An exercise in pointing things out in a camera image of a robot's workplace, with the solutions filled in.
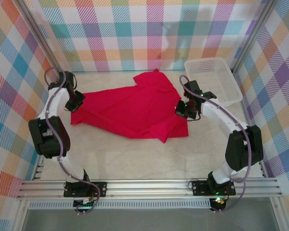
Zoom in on red t-shirt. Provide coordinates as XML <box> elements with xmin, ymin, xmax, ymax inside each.
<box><xmin>70</xmin><ymin>69</ymin><xmax>189</xmax><ymax>144</ymax></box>

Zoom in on aluminium frame post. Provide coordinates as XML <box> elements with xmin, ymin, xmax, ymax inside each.
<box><xmin>231</xmin><ymin>0</ymin><xmax>280</xmax><ymax>74</ymax></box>
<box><xmin>16</xmin><ymin>0</ymin><xmax>68</xmax><ymax>77</ymax></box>

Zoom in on white perforated plastic basket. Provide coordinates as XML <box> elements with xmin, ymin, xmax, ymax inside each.
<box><xmin>184</xmin><ymin>57</ymin><xmax>243</xmax><ymax>108</ymax></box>

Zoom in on long aluminium base rail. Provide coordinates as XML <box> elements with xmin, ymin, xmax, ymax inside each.
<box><xmin>16</xmin><ymin>178</ymin><xmax>284</xmax><ymax>200</ymax></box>

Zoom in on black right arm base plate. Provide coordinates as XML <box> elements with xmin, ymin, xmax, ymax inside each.
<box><xmin>191</xmin><ymin>179</ymin><xmax>236</xmax><ymax>196</ymax></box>

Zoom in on slotted grey cable duct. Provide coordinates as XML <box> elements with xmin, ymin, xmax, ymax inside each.
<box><xmin>28</xmin><ymin>199</ymin><xmax>212</xmax><ymax>210</ymax></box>

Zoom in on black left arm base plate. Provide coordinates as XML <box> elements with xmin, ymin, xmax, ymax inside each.
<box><xmin>64</xmin><ymin>181</ymin><xmax>108</xmax><ymax>198</ymax></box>

